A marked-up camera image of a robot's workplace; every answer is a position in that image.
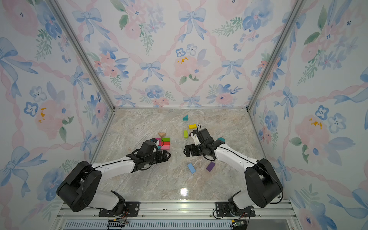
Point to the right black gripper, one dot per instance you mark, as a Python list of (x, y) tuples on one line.
[(193, 148)]

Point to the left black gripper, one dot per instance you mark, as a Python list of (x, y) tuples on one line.
[(161, 158)]

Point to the light pink rectangular block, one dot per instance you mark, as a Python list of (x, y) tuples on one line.
[(165, 147)]

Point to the natural wood triangular block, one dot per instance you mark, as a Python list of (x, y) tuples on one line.
[(161, 134)]

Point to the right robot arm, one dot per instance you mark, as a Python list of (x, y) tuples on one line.
[(262, 183)]

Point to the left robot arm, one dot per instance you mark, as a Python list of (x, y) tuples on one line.
[(80, 190)]

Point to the yellow small block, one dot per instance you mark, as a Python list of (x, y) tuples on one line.
[(193, 126)]

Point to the light blue rectangular block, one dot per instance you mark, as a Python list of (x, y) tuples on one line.
[(191, 168)]

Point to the purple rectangular block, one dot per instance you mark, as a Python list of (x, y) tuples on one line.
[(210, 167)]

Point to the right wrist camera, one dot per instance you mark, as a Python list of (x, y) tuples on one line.
[(195, 138)]

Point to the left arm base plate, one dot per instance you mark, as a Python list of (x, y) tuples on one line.
[(130, 210)]

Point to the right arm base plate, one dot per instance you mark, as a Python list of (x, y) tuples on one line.
[(222, 210)]

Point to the aluminium front rail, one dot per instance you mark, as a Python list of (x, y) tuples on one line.
[(179, 215)]

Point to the left corner aluminium post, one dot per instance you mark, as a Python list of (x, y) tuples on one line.
[(66, 26)]

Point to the corner aluminium post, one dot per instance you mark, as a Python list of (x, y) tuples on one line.
[(66, 26), (295, 13)]

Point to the right corner aluminium post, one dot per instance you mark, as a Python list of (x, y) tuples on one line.
[(295, 13)]

